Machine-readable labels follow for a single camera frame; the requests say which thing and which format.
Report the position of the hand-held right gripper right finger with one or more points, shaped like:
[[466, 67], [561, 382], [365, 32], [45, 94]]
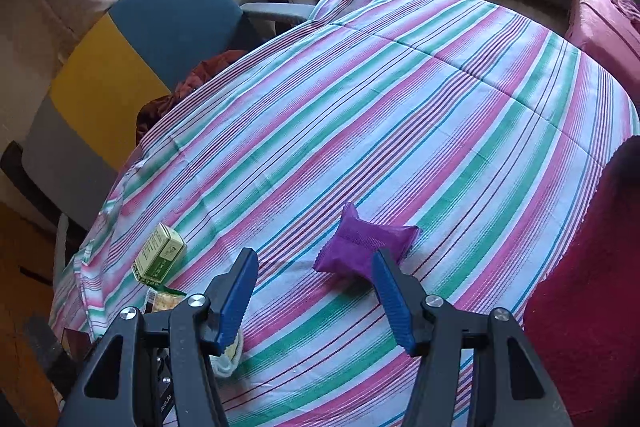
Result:
[[395, 302]]

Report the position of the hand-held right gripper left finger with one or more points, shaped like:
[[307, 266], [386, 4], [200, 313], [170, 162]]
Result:
[[235, 302]]

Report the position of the purple snack packet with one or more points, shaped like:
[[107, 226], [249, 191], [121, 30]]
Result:
[[355, 242]]

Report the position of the white knit glove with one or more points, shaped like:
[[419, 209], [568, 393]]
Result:
[[227, 359]]

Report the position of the green-edged rice cracker packet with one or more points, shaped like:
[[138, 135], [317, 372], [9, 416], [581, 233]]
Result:
[[162, 302]]

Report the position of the small green carton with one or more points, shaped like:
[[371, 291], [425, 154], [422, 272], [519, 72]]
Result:
[[160, 252]]

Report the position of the dark red fleece cloth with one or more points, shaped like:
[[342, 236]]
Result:
[[590, 307]]

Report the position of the striped tablecloth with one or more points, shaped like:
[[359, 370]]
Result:
[[400, 107]]

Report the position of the grey yellow blue chair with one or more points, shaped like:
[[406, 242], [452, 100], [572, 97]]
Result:
[[115, 72]]

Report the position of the red blanket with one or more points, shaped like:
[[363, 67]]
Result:
[[605, 22]]

